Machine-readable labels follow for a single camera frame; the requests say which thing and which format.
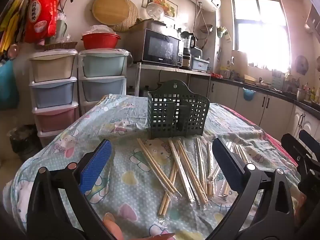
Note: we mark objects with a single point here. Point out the hanging metal strainer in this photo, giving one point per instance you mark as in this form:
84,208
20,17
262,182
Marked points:
206,29

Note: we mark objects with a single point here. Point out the clear plastic bag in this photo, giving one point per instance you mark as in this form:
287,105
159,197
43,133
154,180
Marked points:
102,28

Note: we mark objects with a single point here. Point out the person's left hand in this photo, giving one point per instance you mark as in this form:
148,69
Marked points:
113,227

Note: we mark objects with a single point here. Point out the beige-topped plastic drawer tower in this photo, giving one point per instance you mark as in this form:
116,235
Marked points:
52,92

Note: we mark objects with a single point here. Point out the red plastic basin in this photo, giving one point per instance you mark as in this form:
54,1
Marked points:
101,42

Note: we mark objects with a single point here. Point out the grey cooking pot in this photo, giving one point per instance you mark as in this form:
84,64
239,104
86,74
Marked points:
157,25

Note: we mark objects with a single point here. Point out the white kitchen cabinets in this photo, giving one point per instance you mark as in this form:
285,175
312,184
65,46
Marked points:
275,110

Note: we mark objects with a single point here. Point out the green wall holder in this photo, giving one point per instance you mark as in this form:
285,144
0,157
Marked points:
222,32

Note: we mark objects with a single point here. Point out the round woven mat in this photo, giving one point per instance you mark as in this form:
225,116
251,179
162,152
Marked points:
132,17

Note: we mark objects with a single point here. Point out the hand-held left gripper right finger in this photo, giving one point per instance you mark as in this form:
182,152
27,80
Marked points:
227,165

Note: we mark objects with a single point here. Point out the light cutting board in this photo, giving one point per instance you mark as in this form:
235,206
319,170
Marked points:
238,58

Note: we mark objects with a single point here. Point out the blue hanging pouch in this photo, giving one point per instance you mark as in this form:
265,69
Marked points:
249,95

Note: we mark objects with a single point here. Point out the black blender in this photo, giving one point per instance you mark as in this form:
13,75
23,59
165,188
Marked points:
187,47

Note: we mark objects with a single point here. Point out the blue hanging bag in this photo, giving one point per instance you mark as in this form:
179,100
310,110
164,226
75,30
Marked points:
7,85

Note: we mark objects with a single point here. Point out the black trash bin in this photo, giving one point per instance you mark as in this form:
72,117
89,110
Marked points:
26,142

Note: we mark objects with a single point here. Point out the steel pot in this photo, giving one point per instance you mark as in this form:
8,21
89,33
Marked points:
301,94

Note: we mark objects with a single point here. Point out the pile of chopsticks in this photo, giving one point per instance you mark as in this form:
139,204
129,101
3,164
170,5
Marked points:
157,165

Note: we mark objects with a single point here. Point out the yellow hanging bags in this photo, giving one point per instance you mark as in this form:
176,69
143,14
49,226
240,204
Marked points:
10,25

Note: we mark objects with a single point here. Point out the fruit wall poster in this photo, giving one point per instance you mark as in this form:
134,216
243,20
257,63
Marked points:
165,5

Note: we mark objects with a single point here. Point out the red plastic bag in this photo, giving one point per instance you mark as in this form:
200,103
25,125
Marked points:
41,15

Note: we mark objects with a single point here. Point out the black microwave oven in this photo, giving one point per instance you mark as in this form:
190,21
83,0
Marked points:
160,47

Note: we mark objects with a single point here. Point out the green plastic utensil holder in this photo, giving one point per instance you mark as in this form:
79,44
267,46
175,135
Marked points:
175,120

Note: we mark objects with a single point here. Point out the clear plastic lid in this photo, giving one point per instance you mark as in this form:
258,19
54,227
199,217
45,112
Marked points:
155,11

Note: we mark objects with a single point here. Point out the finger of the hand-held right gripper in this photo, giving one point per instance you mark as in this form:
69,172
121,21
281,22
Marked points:
307,137
295,146

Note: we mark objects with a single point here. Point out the small fan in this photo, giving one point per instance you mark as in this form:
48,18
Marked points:
302,65

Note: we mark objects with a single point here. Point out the green-topped plastic drawer tower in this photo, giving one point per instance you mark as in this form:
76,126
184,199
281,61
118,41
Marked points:
103,80

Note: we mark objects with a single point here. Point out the round bamboo tray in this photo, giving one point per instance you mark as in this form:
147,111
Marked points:
110,8

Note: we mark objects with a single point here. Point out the blue dish rack box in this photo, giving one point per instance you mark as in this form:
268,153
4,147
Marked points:
200,63

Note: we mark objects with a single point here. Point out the window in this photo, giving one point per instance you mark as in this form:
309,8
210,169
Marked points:
260,30

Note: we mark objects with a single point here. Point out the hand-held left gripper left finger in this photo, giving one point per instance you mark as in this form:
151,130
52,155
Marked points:
96,163

